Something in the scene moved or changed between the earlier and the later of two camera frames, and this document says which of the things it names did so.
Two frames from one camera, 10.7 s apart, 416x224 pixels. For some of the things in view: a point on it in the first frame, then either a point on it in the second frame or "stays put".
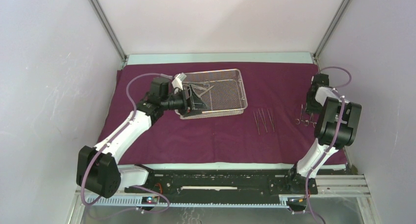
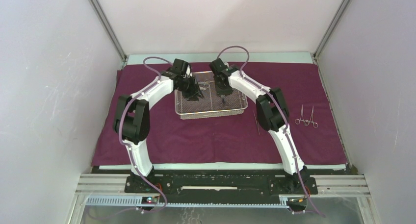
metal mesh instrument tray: [223, 91] stays put
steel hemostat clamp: [298, 120] stays put
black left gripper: [192, 103] -> [195, 91]
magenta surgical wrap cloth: [274, 129] stays put
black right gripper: [310, 109] -> [227, 91]
